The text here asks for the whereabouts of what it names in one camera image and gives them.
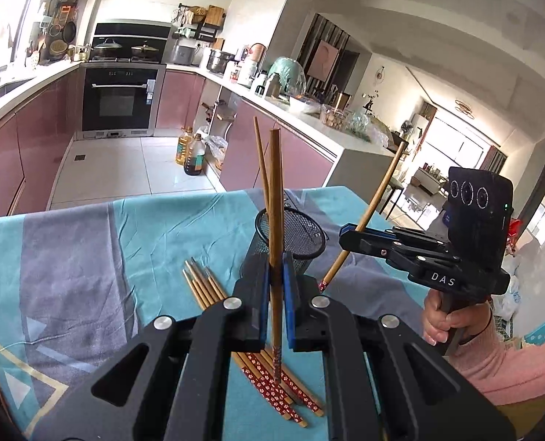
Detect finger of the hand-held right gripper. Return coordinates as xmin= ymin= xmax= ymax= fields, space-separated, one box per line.
xmin=339 ymin=223 xmax=461 ymax=270
xmin=383 ymin=227 xmax=448 ymax=244

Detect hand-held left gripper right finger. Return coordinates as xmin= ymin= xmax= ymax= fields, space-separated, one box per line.
xmin=282 ymin=255 xmax=516 ymax=441

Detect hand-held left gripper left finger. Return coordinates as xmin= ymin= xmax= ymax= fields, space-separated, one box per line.
xmin=36 ymin=254 xmax=272 ymax=441

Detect wooden chopstick with patterned end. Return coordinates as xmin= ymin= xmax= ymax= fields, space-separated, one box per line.
xmin=253 ymin=116 xmax=273 ymax=250
xmin=318 ymin=142 xmax=408 ymax=293
xmin=270 ymin=129 xmax=284 ymax=383

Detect bunch of wooden chopsticks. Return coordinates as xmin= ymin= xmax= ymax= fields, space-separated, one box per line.
xmin=183 ymin=259 xmax=325 ymax=427

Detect black mesh holder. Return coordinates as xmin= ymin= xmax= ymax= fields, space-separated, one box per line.
xmin=242 ymin=206 xmax=327 ymax=282

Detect person's right forearm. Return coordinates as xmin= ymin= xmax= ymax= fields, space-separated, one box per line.
xmin=447 ymin=312 xmax=545 ymax=406

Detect person's right hand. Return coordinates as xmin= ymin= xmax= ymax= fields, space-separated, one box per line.
xmin=422 ymin=291 xmax=493 ymax=344

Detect white plastic bag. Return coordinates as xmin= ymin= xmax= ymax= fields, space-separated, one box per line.
xmin=492 ymin=252 xmax=527 ymax=323

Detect pink base cabinet with shelf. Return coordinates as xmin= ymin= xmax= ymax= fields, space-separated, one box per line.
xmin=155 ymin=69 xmax=338 ymax=192

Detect round ceiling lamp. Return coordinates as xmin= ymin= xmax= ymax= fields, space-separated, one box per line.
xmin=453 ymin=98 xmax=476 ymax=119

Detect teal cardboard box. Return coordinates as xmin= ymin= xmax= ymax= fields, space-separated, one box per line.
xmin=522 ymin=319 xmax=545 ymax=346

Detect glass bowl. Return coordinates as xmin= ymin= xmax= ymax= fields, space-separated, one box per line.
xmin=320 ymin=103 xmax=352 ymax=128

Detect clear plastic bag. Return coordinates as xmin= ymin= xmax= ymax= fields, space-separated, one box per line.
xmin=205 ymin=135 xmax=230 ymax=172

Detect dark sauce bottle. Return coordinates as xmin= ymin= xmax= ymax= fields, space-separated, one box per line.
xmin=183 ymin=133 xmax=207 ymax=176

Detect yellow cooking oil bottle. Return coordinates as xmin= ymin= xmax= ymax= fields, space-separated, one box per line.
xmin=176 ymin=126 xmax=195 ymax=166

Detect teal and grey tablecloth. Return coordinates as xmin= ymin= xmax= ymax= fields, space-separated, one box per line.
xmin=0 ymin=186 xmax=441 ymax=441

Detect teal glass vase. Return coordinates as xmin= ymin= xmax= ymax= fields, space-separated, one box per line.
xmin=269 ymin=56 xmax=307 ymax=97

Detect white jar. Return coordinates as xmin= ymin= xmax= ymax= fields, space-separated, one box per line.
xmin=238 ymin=60 xmax=258 ymax=88

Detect large steel stockpot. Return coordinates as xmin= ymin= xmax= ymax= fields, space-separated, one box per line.
xmin=206 ymin=49 xmax=235 ymax=75

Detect black built-in oven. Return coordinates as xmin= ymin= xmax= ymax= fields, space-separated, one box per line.
xmin=80 ymin=66 xmax=166 ymax=137

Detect stainless steel appliance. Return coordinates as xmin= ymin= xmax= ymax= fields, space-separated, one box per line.
xmin=169 ymin=43 xmax=198 ymax=65

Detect steel cooking pot with lid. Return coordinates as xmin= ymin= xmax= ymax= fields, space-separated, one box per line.
xmin=131 ymin=42 xmax=160 ymax=61

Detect long pink base cabinet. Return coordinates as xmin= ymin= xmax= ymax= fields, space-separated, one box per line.
xmin=0 ymin=62 xmax=83 ymax=222

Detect dark cooking pot with lid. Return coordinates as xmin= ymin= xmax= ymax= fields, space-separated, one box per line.
xmin=93 ymin=39 xmax=124 ymax=61

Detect hanging pans and strainers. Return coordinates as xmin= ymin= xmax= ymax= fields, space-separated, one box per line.
xmin=47 ymin=4 xmax=79 ymax=61

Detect framed wall picture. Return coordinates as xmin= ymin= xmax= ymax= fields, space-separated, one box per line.
xmin=309 ymin=40 xmax=343 ymax=82

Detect black wall rack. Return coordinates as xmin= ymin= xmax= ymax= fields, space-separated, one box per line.
xmin=175 ymin=4 xmax=226 ymax=42

